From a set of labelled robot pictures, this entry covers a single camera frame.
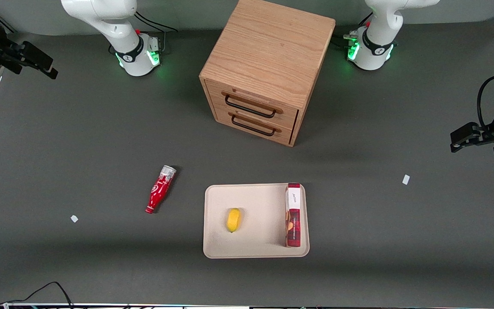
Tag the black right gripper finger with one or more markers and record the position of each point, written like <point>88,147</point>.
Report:
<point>37,55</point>
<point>28,65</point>

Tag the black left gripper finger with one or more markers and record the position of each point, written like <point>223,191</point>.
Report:
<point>465,136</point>

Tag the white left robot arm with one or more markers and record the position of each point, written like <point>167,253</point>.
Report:
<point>378,38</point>

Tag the red coke bottle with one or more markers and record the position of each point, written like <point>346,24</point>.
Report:
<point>159,190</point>

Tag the beige plastic tray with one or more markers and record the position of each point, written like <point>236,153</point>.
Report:
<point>260,206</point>

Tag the rectangular white tape piece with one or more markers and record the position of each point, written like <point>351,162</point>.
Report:
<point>405,179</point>

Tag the wooden drawer front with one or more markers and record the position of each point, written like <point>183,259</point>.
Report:
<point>290,116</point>
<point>285,133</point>

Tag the red and white cookie box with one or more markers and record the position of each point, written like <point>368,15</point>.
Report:
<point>293,219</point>

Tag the wooden drawer cabinet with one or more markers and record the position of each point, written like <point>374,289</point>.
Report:
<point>268,51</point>

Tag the yellow lemon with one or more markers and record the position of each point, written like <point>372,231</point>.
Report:
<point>233,219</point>

